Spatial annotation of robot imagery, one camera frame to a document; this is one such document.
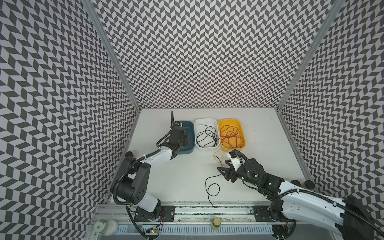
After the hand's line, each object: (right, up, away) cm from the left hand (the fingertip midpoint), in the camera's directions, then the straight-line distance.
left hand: (185, 133), depth 92 cm
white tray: (+14, -2, +7) cm, 16 cm away
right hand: (+21, -14, -16) cm, 30 cm away
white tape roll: (-30, -38, -29) cm, 56 cm away
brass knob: (+16, -32, -34) cm, 49 cm away
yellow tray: (+33, +7, +10) cm, 35 cm away
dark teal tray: (+2, +4, +13) cm, 14 cm away
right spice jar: (+65, -24, -18) cm, 71 cm away
